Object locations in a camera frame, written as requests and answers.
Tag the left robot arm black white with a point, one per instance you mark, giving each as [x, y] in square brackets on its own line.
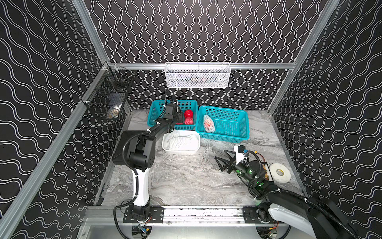
[138, 154]

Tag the left teal plastic basket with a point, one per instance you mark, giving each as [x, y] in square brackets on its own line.
[157, 108]

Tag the teal plastic basket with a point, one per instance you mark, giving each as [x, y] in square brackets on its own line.
[231, 125]
[157, 108]

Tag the black plastic tool case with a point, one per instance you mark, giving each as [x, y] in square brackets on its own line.
[119, 149]

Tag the white wire wall basket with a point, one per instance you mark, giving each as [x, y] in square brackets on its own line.
[197, 74]

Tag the white plastic tray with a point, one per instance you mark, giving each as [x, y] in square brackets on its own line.
[182, 132]

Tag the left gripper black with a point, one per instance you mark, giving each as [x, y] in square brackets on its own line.
[171, 115]

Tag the object in black basket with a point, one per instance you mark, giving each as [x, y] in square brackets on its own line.
[114, 111]

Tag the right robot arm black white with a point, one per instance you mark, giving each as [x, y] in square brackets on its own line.
[320, 219]

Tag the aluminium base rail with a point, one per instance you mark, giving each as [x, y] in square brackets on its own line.
[198, 216]

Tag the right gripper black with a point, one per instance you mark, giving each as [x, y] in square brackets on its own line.
[227, 165]

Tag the black wire wall basket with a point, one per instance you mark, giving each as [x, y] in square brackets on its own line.
[113, 85]

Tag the right teal plastic basket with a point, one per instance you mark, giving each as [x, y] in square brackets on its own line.
[231, 125]

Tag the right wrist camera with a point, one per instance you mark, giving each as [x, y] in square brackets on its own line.
[240, 154]

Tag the white tape roll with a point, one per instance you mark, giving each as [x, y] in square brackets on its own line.
[280, 173]

